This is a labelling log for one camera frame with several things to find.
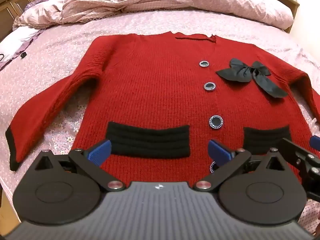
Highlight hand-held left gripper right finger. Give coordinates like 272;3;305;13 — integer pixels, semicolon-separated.
193;139;286;191

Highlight pink floral bed sheet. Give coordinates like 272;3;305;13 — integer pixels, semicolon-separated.
0;5;320;232

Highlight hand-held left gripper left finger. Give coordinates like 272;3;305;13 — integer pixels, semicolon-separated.
34;139;126;191

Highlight red knit cardigan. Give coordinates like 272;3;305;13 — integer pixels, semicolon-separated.
5;31;320;188

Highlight white pillow with purple trim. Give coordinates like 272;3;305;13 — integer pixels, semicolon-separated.
0;26;44;71

